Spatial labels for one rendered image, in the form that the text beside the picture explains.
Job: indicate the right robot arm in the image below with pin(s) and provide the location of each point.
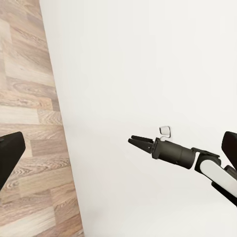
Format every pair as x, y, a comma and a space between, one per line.
208, 163

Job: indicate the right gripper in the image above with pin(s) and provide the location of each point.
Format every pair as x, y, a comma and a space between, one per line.
164, 150

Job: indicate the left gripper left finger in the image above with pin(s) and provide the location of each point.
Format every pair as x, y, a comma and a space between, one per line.
12, 147

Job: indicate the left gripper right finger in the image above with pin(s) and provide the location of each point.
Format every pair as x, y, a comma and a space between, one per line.
229, 147

